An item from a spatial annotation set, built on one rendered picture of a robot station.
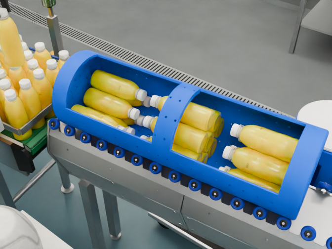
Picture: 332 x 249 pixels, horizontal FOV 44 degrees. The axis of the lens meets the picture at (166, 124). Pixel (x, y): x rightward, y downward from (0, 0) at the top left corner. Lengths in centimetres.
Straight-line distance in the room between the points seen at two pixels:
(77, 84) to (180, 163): 52
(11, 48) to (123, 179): 62
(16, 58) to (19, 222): 82
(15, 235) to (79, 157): 76
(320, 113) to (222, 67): 206
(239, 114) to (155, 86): 33
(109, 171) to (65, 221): 101
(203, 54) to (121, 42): 78
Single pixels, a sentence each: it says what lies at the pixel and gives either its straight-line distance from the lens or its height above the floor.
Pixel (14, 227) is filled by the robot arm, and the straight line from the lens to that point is 91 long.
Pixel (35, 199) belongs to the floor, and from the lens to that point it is 265.
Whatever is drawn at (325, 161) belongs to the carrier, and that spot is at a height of 98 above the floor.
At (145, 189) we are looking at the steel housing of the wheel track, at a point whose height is 86.
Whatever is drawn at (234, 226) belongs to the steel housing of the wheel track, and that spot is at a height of 87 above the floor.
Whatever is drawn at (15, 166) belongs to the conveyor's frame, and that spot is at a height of 76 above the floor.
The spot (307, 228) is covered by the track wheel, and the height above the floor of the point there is 98.
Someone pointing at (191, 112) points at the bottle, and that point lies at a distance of 127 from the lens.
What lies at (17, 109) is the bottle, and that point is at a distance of 159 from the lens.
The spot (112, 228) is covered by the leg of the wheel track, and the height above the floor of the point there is 11.
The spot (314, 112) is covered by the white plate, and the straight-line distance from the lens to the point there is 160.
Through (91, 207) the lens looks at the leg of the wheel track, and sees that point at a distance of 194.
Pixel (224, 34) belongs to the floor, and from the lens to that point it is 404.
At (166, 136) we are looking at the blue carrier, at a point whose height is 116.
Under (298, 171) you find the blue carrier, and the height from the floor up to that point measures 119.
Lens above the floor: 202
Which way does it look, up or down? 43 degrees down
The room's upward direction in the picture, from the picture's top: straight up
